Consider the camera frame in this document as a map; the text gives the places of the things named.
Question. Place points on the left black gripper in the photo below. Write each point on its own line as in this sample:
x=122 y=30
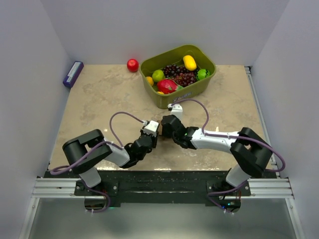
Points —
x=154 y=139

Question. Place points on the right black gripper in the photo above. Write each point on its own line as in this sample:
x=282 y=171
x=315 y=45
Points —
x=165 y=134

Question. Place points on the brown cardboard paper box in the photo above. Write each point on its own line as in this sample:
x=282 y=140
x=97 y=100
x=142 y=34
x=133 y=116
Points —
x=160 y=133

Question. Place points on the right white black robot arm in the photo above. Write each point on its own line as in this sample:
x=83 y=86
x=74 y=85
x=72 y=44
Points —
x=251 y=153

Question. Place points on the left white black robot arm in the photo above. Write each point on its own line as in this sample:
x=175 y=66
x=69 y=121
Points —
x=89 y=149

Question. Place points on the purple white rectangular box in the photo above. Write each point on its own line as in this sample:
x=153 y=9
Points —
x=73 y=74

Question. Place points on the red dragon fruit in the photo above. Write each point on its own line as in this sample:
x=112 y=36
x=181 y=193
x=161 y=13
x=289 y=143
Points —
x=167 y=86

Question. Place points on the small orange fruit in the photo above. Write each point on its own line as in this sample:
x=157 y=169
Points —
x=150 y=80

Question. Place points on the dark purple grape bunch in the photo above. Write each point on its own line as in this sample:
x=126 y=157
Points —
x=180 y=74

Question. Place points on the green lime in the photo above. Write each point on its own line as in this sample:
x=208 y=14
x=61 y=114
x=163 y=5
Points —
x=158 y=75

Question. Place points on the small green watermelon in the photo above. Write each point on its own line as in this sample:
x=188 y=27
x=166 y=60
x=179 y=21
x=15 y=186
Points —
x=202 y=74

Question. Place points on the yellow mango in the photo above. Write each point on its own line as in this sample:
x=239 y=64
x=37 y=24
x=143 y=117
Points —
x=189 y=62

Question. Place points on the red apple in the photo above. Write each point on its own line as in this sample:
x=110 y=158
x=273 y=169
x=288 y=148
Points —
x=132 y=65

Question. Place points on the olive green plastic bin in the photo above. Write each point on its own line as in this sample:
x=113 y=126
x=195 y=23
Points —
x=175 y=56

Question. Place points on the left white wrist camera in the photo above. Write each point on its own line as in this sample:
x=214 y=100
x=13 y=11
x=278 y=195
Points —
x=151 y=126

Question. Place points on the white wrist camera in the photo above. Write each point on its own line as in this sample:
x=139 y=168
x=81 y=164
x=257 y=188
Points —
x=151 y=126
x=176 y=110

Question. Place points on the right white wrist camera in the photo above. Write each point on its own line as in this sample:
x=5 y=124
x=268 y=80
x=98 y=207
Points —
x=176 y=110

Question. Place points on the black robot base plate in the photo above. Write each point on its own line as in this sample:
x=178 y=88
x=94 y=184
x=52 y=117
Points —
x=159 y=187

